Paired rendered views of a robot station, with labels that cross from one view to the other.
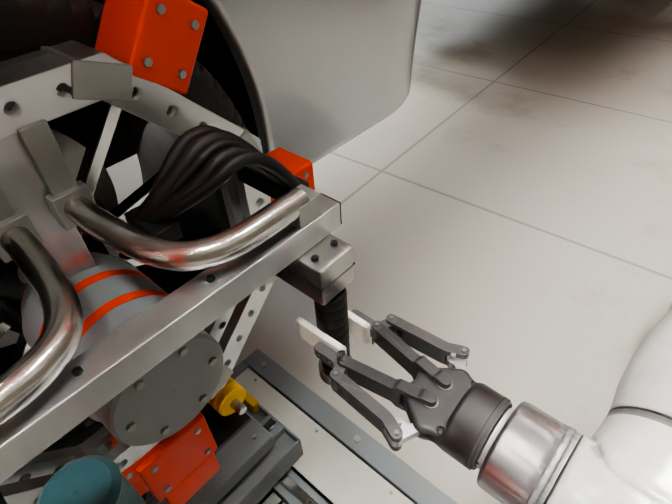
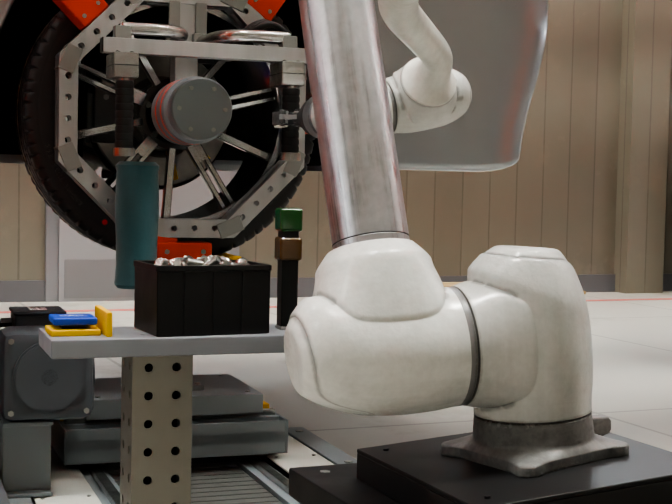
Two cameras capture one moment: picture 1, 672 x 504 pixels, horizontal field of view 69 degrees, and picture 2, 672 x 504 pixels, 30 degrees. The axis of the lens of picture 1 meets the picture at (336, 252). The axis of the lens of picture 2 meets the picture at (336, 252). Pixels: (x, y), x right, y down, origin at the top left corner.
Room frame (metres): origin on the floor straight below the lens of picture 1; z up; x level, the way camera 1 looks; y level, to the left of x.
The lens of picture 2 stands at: (-1.91, -1.20, 0.71)
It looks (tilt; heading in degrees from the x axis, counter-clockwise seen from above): 3 degrees down; 26
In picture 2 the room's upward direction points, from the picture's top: 1 degrees clockwise
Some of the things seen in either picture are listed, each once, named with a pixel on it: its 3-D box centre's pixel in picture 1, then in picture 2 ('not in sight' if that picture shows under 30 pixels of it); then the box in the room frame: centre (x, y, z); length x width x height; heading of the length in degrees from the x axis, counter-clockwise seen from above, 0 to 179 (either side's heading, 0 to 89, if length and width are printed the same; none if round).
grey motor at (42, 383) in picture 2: not in sight; (37, 392); (0.15, 0.49, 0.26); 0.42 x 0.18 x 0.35; 46
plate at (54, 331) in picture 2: not in sight; (72, 330); (-0.26, 0.08, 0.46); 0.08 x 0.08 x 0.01; 46
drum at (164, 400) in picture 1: (119, 338); (190, 111); (0.35, 0.25, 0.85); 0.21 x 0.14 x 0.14; 46
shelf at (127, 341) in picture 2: not in sight; (174, 339); (-0.14, -0.04, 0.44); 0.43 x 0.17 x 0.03; 136
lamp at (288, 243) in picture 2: not in sight; (288, 248); (0.00, -0.18, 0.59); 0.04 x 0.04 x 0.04; 46
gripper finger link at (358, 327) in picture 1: (345, 319); not in sight; (0.37, -0.01, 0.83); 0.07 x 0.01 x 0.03; 45
